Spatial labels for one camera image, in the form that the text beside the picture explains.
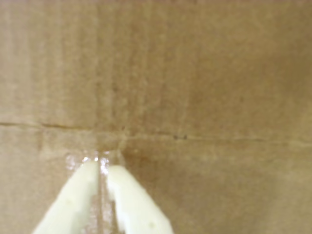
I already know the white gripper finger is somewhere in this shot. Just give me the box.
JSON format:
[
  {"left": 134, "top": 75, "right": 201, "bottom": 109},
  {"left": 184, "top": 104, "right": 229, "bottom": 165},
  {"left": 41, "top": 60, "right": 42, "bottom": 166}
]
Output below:
[
  {"left": 106, "top": 165, "right": 174, "bottom": 234},
  {"left": 31, "top": 160, "right": 99, "bottom": 234}
]

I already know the clear packing tape strip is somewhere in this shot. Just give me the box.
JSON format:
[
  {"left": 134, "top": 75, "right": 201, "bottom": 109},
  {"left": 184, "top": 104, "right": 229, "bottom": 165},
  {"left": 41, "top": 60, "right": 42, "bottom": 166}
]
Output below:
[{"left": 65, "top": 150, "right": 125, "bottom": 234}]

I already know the brown cardboard sheet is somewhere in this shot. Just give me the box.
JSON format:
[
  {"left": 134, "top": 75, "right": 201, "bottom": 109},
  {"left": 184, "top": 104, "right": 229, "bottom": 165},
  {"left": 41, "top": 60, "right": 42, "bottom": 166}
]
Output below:
[{"left": 0, "top": 0, "right": 312, "bottom": 234}]

